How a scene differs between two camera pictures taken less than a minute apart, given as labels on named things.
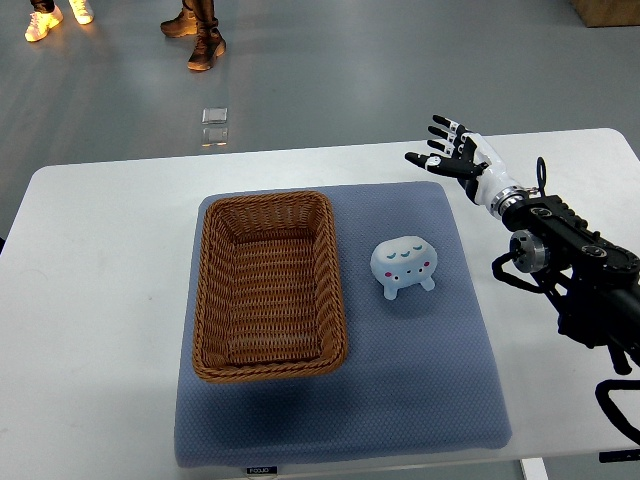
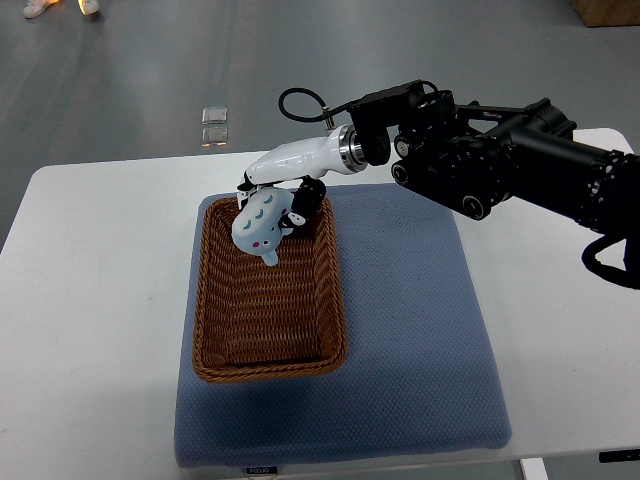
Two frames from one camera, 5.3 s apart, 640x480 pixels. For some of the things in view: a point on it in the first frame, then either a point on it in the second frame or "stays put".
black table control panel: [619, 455] stays put
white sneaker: [40, 23] to [34, 7]
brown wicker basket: [268, 298] stays put
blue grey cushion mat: [421, 374] stays put
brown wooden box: [608, 13] stays put
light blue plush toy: [403, 261] to [256, 225]
